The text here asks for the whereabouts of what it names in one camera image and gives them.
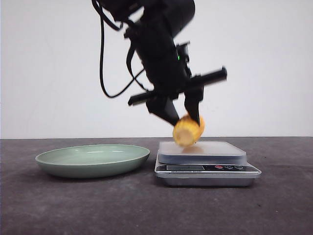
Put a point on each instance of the yellow corn cob piece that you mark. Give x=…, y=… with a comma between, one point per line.
x=187, y=131

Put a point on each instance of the green shallow plate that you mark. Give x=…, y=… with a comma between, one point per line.
x=92, y=161

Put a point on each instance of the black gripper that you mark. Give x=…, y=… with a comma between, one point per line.
x=166, y=68

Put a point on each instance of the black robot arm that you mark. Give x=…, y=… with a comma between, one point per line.
x=174, y=14

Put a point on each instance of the silver digital kitchen scale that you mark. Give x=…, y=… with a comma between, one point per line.
x=206, y=163

